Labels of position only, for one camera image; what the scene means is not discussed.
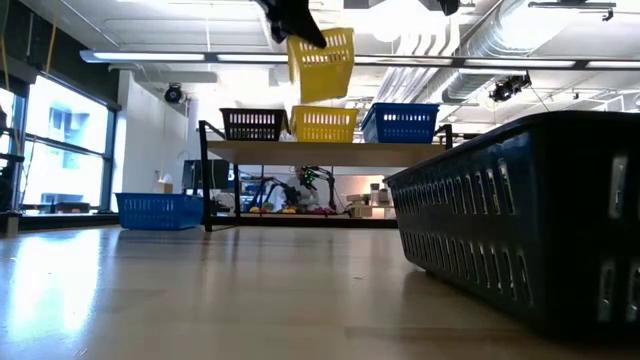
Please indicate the long ceiling light bar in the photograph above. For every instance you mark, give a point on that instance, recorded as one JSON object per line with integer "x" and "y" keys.
{"x": 150, "y": 56}

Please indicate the wooden shelf with black legs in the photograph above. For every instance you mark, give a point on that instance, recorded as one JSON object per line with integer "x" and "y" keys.
{"x": 325, "y": 153}

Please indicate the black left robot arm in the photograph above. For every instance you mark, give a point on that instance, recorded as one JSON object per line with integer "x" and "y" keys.
{"x": 7, "y": 190}

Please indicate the black aluminium table frame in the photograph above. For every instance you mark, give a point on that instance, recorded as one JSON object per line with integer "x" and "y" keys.
{"x": 300, "y": 221}

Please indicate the blue plastic basket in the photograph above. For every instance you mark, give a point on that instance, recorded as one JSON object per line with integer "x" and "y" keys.
{"x": 400, "y": 132}
{"x": 160, "y": 215}
{"x": 402, "y": 106}

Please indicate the round black ceiling speaker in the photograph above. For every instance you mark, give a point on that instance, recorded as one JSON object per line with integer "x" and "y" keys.
{"x": 173, "y": 93}

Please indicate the small cardboard box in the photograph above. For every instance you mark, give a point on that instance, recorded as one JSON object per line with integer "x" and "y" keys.
{"x": 166, "y": 188}

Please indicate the black plastic basket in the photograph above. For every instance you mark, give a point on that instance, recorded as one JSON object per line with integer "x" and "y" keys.
{"x": 550, "y": 210}
{"x": 252, "y": 135}

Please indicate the blue background robot arm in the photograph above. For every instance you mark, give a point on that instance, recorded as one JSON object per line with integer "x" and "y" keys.
{"x": 272, "y": 190}

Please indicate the dark ceiling fixture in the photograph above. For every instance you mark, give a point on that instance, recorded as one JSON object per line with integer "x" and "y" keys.
{"x": 435, "y": 4}

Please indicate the silver ventilation duct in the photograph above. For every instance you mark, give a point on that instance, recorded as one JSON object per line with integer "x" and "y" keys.
{"x": 500, "y": 30}

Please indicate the black monitor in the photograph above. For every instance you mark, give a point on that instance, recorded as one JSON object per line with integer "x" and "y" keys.
{"x": 220, "y": 175}

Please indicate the black background robot arm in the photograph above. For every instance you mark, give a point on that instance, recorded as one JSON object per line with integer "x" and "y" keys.
{"x": 320, "y": 175}

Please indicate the stack of small boxes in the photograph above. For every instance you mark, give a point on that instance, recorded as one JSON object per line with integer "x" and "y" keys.
{"x": 370, "y": 200}

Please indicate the yellow plastic basket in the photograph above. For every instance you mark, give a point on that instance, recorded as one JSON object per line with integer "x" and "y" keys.
{"x": 322, "y": 80}
{"x": 325, "y": 132}

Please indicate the black ceiling rail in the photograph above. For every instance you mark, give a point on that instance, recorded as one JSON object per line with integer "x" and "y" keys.
{"x": 570, "y": 4}

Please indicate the large window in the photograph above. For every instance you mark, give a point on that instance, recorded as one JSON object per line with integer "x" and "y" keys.
{"x": 65, "y": 150}

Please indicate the person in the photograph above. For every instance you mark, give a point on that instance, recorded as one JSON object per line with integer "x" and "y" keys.
{"x": 300, "y": 192}

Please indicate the black track spotlight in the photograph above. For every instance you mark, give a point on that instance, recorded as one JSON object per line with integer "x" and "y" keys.
{"x": 507, "y": 89}

